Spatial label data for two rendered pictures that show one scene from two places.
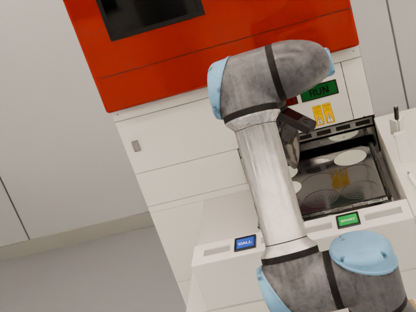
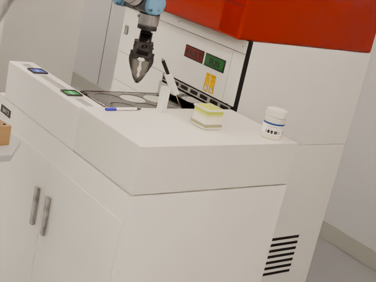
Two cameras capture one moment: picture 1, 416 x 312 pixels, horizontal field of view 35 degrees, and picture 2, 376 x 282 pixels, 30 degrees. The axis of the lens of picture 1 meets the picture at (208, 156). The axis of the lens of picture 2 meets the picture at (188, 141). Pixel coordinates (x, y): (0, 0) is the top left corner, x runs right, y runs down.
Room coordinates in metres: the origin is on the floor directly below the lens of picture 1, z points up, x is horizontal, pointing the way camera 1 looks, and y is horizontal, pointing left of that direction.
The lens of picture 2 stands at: (-0.10, -1.97, 1.55)
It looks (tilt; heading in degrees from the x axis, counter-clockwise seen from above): 16 degrees down; 38
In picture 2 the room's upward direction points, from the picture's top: 12 degrees clockwise
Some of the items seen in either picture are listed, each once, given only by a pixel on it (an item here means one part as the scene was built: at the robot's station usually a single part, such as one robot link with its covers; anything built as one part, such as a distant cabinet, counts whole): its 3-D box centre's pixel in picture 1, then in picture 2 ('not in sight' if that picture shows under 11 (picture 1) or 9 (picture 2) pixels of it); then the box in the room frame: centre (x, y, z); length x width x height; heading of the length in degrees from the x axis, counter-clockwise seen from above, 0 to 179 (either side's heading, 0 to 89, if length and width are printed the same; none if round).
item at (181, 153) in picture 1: (246, 132); (173, 65); (2.03, -0.15, 1.02); 0.81 x 0.03 x 0.40; 78
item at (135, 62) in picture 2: (283, 156); (134, 69); (1.75, -0.21, 1.02); 0.06 x 0.03 x 0.09; 46
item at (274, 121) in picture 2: not in sight; (273, 123); (1.81, -0.81, 1.01); 0.07 x 0.07 x 0.10
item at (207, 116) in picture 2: not in sight; (207, 116); (1.64, -0.67, 1.00); 0.07 x 0.07 x 0.07; 81
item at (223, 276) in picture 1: (304, 255); (51, 102); (1.43, -0.15, 0.89); 0.55 x 0.09 x 0.14; 78
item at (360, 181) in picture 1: (318, 182); (147, 107); (1.77, -0.29, 0.90); 0.34 x 0.34 x 0.01; 78
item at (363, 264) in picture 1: (363, 270); not in sight; (1.08, -0.22, 1.05); 0.13 x 0.12 x 0.14; 78
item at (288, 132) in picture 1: (275, 121); (144, 41); (1.76, -0.21, 1.13); 0.09 x 0.08 x 0.12; 46
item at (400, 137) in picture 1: (399, 136); (169, 92); (1.62, -0.51, 1.03); 0.06 x 0.04 x 0.13; 168
